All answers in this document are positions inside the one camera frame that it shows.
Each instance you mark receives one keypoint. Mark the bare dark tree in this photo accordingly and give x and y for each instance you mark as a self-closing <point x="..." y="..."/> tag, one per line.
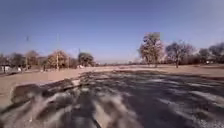
<point x="177" y="51"/>

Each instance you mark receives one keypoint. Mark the row of bushes and trees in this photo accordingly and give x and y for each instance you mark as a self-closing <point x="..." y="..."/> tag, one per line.
<point x="208" y="54"/>

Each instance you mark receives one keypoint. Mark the pole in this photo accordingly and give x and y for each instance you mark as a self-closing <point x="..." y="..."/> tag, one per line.
<point x="57" y="53"/>
<point x="26" y="53"/>

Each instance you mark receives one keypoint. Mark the pale dry dirt ground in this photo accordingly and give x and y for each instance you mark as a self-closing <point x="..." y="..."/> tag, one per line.
<point x="36" y="77"/>

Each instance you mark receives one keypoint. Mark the tall leafy tree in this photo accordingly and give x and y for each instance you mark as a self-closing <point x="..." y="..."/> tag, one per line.
<point x="151" y="48"/>

